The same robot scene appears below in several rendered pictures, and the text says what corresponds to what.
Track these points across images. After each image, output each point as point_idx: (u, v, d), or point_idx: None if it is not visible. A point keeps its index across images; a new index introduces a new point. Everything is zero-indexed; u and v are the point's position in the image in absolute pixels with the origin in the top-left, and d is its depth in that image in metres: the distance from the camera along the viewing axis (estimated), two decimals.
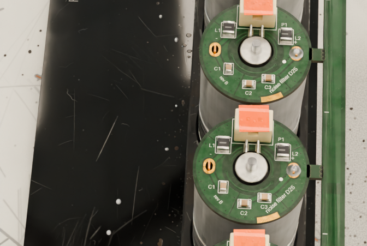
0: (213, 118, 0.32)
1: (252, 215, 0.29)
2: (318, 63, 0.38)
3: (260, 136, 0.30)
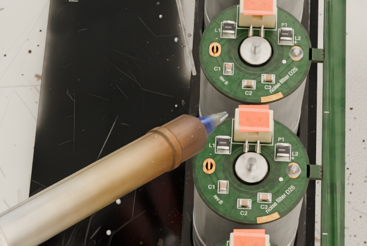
0: None
1: (252, 215, 0.29)
2: (318, 63, 0.38)
3: (260, 136, 0.30)
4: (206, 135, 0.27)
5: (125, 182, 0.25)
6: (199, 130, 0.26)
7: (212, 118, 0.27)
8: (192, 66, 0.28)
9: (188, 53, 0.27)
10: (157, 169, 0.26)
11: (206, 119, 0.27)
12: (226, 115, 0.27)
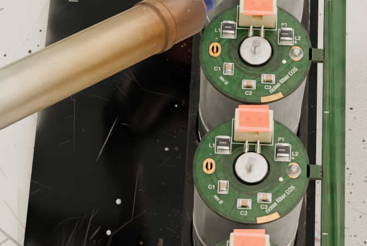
0: (213, 118, 0.32)
1: (252, 215, 0.29)
2: (318, 63, 0.38)
3: (260, 136, 0.30)
4: (206, 10, 0.22)
5: (107, 60, 0.21)
6: (197, 4, 0.22)
7: None
8: None
9: None
10: (146, 47, 0.21)
11: None
12: None
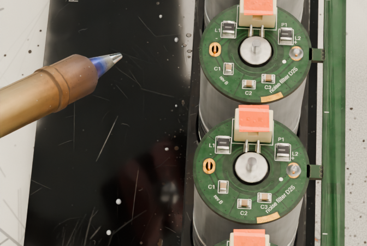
0: (213, 118, 0.32)
1: (252, 215, 0.29)
2: (318, 63, 0.38)
3: (260, 136, 0.30)
4: (96, 75, 0.26)
5: (6, 120, 0.24)
6: (88, 70, 0.26)
7: (104, 59, 0.26)
8: None
9: None
10: (41, 108, 0.25)
11: (98, 59, 0.26)
12: (120, 57, 0.27)
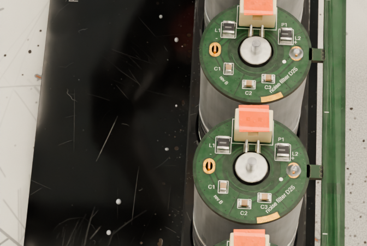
0: (213, 118, 0.32)
1: (252, 215, 0.29)
2: (318, 63, 0.38)
3: (260, 136, 0.30)
4: None
5: None
6: None
7: None
8: None
9: None
10: None
11: None
12: None
